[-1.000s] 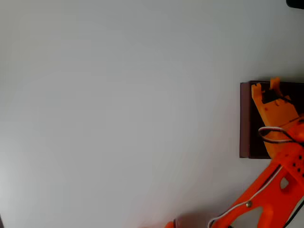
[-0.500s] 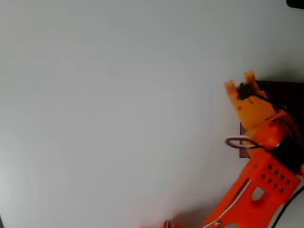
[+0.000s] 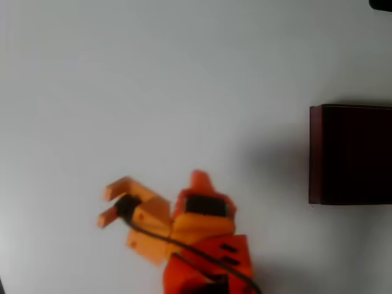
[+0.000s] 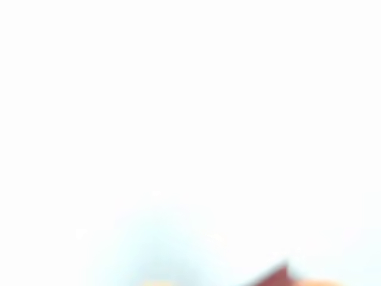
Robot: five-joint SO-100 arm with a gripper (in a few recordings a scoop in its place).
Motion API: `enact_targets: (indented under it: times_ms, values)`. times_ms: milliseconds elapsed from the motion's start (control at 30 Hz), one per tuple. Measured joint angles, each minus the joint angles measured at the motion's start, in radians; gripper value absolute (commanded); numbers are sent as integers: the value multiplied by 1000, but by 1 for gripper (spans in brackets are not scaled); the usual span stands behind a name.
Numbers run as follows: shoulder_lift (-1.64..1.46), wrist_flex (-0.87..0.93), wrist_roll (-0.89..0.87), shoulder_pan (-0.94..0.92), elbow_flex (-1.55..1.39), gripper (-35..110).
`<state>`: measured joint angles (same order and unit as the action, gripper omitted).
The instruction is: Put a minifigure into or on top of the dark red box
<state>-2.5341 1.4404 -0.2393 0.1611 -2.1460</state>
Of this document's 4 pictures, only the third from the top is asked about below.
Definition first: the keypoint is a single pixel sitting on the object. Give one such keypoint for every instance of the orange gripper with servo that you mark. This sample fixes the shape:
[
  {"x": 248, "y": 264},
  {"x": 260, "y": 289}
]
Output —
[{"x": 204, "y": 225}]

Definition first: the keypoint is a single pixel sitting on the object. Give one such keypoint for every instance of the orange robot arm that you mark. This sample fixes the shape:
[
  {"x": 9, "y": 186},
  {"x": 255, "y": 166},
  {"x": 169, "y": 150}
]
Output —
[{"x": 211, "y": 269}]

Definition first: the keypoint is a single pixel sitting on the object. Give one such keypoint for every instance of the dark brown box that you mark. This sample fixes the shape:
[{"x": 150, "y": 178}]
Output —
[{"x": 352, "y": 156}]

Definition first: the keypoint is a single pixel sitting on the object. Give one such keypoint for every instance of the black object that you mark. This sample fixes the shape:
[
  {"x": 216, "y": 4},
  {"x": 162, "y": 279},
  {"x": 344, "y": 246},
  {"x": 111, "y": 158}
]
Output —
[{"x": 381, "y": 4}]

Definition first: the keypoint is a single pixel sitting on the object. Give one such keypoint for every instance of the light orange camera mount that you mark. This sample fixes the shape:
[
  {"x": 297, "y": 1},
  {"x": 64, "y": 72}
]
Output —
[{"x": 153, "y": 220}]

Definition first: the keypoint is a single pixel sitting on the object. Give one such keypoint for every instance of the black camera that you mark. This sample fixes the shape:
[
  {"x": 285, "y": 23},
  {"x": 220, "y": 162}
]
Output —
[{"x": 128, "y": 205}]

